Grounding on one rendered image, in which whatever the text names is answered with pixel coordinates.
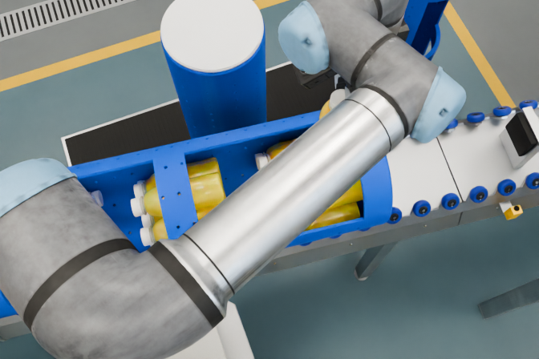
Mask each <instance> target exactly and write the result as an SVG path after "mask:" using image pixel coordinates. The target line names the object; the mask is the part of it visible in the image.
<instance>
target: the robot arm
mask: <svg viewBox="0 0 539 359"><path fill-rule="evenodd" d="M408 1H409V0H306V1H303V2H301V3H300V4H299V6H298V7H296V8H295V9H294V10H293V11H292V12H290V13H289V14H288V15H287V17H286V18H285V19H284V20H282V22H281V23H280V25H279V27H278V40H279V42H280V45H281V47H282V49H283V51H284V53H285V54H286V56H287V58H288V59H289V60H290V61H291V62H292V63H293V68H294V71H295V74H296V76H297V78H298V82H299V83H300V84H301V85H303V86H304V87H305V88H306V89H311V88H313V87H316V86H317V85H318V84H320V83H323V82H324V81H326V80H327V79H330V78H331V77H333V76H334V83H335V89H336V90H338V89H344V87H345V99H344V100H343V101H342V102H341V103H339V104H338V105H337V106H336V107H334V108H333V109H332V110H331V111H329V112H328V113H327V114H326V115H324V116H323V117H322V118H321V119H320V120H319V121H318V122H316V123H315V124H314V125H313V126H312V127H310V128H309V129H308V130H307V131H305V132H304V133H303V134H302V135H300V136H299V137H298V138H297V139H296V140H295V141H293V142H292V143H291V144H290V145H289V146H288V147H286V148H285V149H284V150H283V151H281V152H280V153H279V154H278V155H277V156H275V157H274V158H273V159H272V160H270V161H269V162H268V163H267V164H266V165H265V166H264V167H263V168H261V169H260V170H259V171H258V172H256V173H255V174H254V175H253V176H251V177H250V178H249V179H248V180H246V181H245V182H244V183H243V184H242V185H241V186H240V187H239V188H238V189H236V190H235V191H234V192H233V193H231V194H230V195H229V196H228V197H226V198H225V199H224V200H223V201H221V202H220V203H219V204H218V205H217V206H216V207H215V208H214V209H212V210H211V211H210V212H209V213H208V214H206V215H205V216H204V217H203V218H201V219H200V220H199V221H198V222H196V223H195V224H194V225H193V226H192V227H191V228H190V229H189V230H187V231H186V232H185V233H184V234H182V235H181V236H180V237H179V238H177V239H174V240H170V239H159V240H158V241H157V242H155V243H154V245H152V246H151V247H150V248H149V249H147V250H146V251H144V252H142V253H140V252H139V251H138V250H137V249H136V247H135V246H134V245H133V244H132V242H131V241H130V240H129V239H128V238H127V237H126V236H125V235H124V233H123V232H122V231H121V230H120V229H119V227H118V226H117V225H116V224H115V223H114V222H113V220H112V219H111V218H110V217H109V216H108V214H107V213H106V212H105V211H104V210H103V209H102V208H101V207H100V206H99V204H98V203H97V202H96V201H95V200H94V198H93V197H92V196H91V195H90V194H89V192H88V191H87V190H86V189H85V188H84V186H83V185H82V184H81V183H80V182H79V181H78V180H77V179H78V177H77V175H76V174H75V173H71V172H70V171H69V170H68V169H67V168H66V167H65V166H64V165H63V164H62V163H61V162H59V161H58V160H56V159H50V158H40V159H29V160H26V161H23V162H21V163H17V164H15V165H13V166H11V167H8V168H6V169H5V170H3V171H0V289H1V291H2V293H3V294H4V295H5V297H6V299H7V300H8V301H9V302H10V303H11V305H12V306H13V308H14V309H15V311H16V312H17V314H18V315H19V316H20V317H21V318H22V320H23V322H24V323H25V324H26V326H27V327H28V328H29V330H30V331H31V332H32V335H33V336H34V338H35V340H36V341H37V342H38V343H39V344H40V345H41V346H42V347H43V348H44V349H45V350H46V351H47V352H48V353H49V354H50V355H51V356H52V357H55V358H56V359H166V358H168V357H171V356H173V355H175V354H177V353H179V352H181V351H182V350H184V349H187V348H188V347H190V346H191V345H193V344H195V343H196V342H198V341H199V340H200V339H201V338H203V337H204V336H206V335H207V334H208V333H209V332H210V331H211V330H212V329H213V328H215V327H216V326H217V325H218V324H219V323H220V322H221V321H222V320H223V319H225V317H226V313H227V304H228V300H229V299H230V298H231V297H232V296H233V295H234V294H235V293H236V292H237V291H238V290H240V289H241V288H242V287H243V286H244V285H245V284H246V283H247V282H248V281H250V280H251V279H252V278H253V277H254V276H255V275H256V274H257V273H258V272H260V271H261V270H262V269H263V268H264V267H265V266H266V265H267V264H268V263H269V262H270V261H271V260H272V259H273V258H274V257H275V256H276V255H277V254H279V253H280V252H281V251H282V250H283V249H284V248H285V247H286V246H287V245H289V244H290V243H291V242H292V241H293V240H294V239H295V238H296V237H297V236H299V235H300V234H301V233H302V232H303V231H304V230H305V229H306V228H308V227H309V226H310V225H311V224H312V223H313V222H314V221H315V220H316V219H317V218H319V217H320V215H321V214H323V213H324V211H325V210H327V209H328V208H329V207H330V206H331V205H332V204H333V203H334V202H335V201H336V200H338V199H339V198H340V197H341V196H342V195H343V194H344V193H345V192H347V191H348V190H349V189H350V188H351V187H352V186H353V185H354V184H355V183H357V182H358V181H359V180H360V179H361V178H362V177H363V176H364V175H365V174H367V173H368V172H369V171H370V170H371V169H372V168H373V167H374V166H375V165H376V164H377V163H378V162H379V161H380V160H381V159H382V158H383V157H384V156H386V155H387V154H388V153H389V152H390V151H391V150H392V149H393V148H394V147H396V146H397V145H398V144H399V143H400V142H401V141H402V140H403V139H405V138H406V137H407V136H408V135H409V134H410V136H411V137H412V138H415V139H417V140H419V141H420V142H421V143H429V142H431V141H432V140H433V139H434V138H436V137H437V136H438V135H439V134H440V133H441V132H442V131H443V130H444V129H445V128H446V127H447V126H448V125H449V124H450V123H451V121H453V119H454V118H455V117H456V116H457V114H458V113H459V112H460V110H461V108H462V107H463V105H464V103H465V100H466V92H465V90H464V88H463V87H462V86H461V85H460V84H458V83H457V82H456V81H455V80H454V79H452V78H451V77H450V76H449V75H447V74H446V73H445V72H444V71H443V68H442V67H438V66H436V65H435V64H434V63H432V62H431V61H430V60H428V59H427V58H425V57H424V56H423V55H422V54H421V53H420V52H418V51H417V50H415V49H414V48H413V47H411V46H410V45H408V44H407V43H406V40H407V36H408V34H409V31H410V30H409V27H408V25H407V24H406V22H405V20H404V14H405V10H406V8H407V4H408ZM345 83H346V86H345Z"/></svg>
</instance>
